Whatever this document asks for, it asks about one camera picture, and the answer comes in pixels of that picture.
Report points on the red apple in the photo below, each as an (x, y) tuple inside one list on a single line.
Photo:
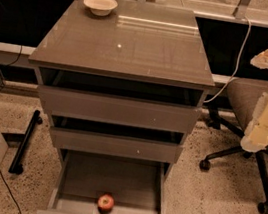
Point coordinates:
[(105, 203)]

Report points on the grey drawer cabinet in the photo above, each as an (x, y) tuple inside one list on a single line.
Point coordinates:
[(140, 51)]

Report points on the grey bottom drawer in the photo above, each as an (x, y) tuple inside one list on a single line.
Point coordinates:
[(101, 184)]

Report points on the grey drawer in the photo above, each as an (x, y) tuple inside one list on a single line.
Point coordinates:
[(118, 140), (101, 184), (114, 109)]

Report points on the grey middle drawer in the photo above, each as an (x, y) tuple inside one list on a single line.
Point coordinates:
[(118, 140)]

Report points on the grey top drawer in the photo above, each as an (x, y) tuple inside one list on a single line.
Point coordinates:
[(114, 109)]

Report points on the grey office chair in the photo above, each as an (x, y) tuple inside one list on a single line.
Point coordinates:
[(243, 96)]

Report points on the white paper bowl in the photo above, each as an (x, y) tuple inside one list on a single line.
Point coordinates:
[(100, 7)]

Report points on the black metal bar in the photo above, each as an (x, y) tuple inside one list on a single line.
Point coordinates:
[(16, 166)]

